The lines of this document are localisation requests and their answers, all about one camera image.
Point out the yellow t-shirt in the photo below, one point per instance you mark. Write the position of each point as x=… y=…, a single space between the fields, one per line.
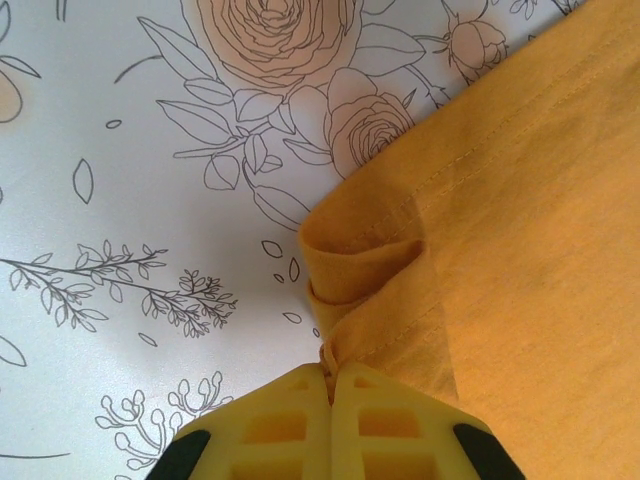
x=500 y=250

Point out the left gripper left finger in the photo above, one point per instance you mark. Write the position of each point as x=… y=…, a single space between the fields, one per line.
x=280 y=440

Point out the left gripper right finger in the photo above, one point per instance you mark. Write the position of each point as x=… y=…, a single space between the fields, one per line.
x=400 y=440

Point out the floral table cover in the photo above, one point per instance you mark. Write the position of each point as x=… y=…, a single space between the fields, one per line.
x=150 y=200

